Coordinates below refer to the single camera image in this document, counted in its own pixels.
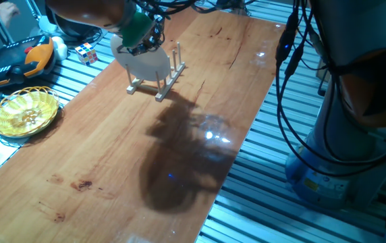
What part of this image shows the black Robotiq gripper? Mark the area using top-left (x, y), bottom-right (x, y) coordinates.
top-left (126, 20), bottom-right (165, 57)

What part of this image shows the white round plate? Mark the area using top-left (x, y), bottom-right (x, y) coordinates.
top-left (110, 33), bottom-right (172, 82)

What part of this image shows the wooden peg dish rack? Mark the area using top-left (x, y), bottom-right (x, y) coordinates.
top-left (125, 41), bottom-right (186, 103)

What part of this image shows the person hand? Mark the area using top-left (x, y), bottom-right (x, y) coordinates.
top-left (0, 1), bottom-right (22, 28)

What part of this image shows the Rubik's cube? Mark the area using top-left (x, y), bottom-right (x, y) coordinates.
top-left (74, 42), bottom-right (99, 67)

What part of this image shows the glossy wooden board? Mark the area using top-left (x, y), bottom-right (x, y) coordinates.
top-left (0, 6), bottom-right (287, 243)

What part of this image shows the black orange teach pendant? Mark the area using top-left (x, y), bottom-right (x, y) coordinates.
top-left (0, 34), bottom-right (56, 90)

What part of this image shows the yellow wicker basket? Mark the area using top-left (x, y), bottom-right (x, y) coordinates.
top-left (0, 86), bottom-right (61, 138)

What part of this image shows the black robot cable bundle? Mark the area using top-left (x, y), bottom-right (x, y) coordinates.
top-left (132, 0), bottom-right (386, 178)

